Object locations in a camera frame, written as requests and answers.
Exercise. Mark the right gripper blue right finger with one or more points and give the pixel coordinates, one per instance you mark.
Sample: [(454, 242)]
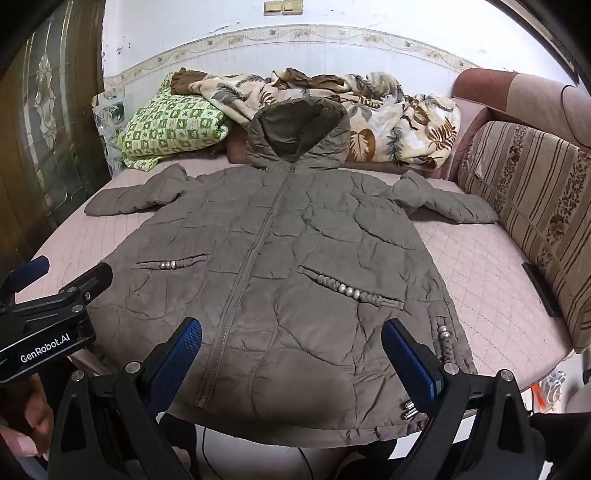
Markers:
[(415, 364)]

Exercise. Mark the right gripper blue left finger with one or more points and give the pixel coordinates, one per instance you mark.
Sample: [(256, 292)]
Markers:
[(168, 364)]

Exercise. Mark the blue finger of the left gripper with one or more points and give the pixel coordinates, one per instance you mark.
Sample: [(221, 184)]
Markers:
[(19, 279), (89, 285)]

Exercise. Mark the grey quilted hooded jacket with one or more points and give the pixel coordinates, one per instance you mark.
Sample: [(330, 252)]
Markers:
[(291, 264)]

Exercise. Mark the person's left hand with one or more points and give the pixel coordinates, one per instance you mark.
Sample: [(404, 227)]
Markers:
[(28, 418)]

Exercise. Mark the wooden glass panel door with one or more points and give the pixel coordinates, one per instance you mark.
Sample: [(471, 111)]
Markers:
[(52, 159)]

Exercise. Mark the orange white item on floor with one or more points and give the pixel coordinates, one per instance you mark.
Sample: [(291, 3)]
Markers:
[(547, 393)]

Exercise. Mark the black phone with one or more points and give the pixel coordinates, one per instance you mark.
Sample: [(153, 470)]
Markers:
[(543, 290)]

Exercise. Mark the floral plastic bag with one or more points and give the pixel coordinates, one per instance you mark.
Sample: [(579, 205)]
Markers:
[(109, 116)]

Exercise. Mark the green checkered pillow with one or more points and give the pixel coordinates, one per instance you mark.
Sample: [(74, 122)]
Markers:
[(170, 124)]

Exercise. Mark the striped floral sofa cushion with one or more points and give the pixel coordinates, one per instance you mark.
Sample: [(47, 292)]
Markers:
[(539, 184)]

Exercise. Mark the leaf print beige blanket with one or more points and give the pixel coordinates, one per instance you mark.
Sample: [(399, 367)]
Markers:
[(387, 125)]

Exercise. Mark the pink sofa armrest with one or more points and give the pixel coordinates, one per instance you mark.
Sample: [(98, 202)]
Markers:
[(544, 104)]

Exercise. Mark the beige wall switch plate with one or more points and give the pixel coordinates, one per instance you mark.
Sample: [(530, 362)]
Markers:
[(283, 7)]

